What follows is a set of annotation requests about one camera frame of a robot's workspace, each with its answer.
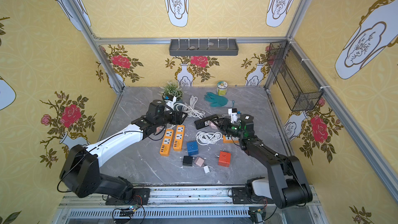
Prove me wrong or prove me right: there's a black plug adapter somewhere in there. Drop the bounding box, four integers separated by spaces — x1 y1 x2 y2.
182 156 193 167

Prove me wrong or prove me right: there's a green glove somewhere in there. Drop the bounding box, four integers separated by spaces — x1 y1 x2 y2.
204 92 235 108

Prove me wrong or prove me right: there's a red cube adapter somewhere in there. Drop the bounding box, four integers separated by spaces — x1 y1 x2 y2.
218 151 231 168

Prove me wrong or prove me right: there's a potted green plant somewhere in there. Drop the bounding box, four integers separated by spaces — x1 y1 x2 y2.
161 82 183 101

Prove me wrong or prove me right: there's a small pink plug adapter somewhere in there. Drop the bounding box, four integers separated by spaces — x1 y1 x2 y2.
209 122 218 130

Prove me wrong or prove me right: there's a white coiled cable front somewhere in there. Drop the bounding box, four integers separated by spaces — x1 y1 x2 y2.
195 131 224 146

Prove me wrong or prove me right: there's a grey wall shelf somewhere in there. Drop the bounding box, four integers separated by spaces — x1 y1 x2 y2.
169 38 239 57

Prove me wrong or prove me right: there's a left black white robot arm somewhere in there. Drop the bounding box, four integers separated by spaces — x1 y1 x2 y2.
59 111 188 202

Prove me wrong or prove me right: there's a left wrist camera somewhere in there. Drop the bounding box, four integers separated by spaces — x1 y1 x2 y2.
146 100 175 119

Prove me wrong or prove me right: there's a small white plug adapter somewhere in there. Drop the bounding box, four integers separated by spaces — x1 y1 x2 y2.
203 166 210 174

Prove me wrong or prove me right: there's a white cable bundle left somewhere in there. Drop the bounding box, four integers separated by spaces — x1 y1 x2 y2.
174 95 206 119

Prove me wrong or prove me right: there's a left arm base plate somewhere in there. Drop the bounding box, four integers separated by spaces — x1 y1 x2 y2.
105 188 150 206

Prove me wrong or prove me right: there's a black wire basket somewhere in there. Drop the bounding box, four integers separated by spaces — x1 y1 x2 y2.
268 41 323 112

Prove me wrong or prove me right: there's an orange power strip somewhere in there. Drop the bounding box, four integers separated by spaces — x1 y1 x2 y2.
160 129 174 157
223 135 239 144
173 125 185 151

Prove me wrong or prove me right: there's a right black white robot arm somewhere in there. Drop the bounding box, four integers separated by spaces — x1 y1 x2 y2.
213 116 313 209

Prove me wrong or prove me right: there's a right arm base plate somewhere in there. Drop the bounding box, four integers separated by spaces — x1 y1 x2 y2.
229 187 274 205

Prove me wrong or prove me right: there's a blue cube adapter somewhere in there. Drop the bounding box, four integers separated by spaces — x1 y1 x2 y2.
187 141 199 156

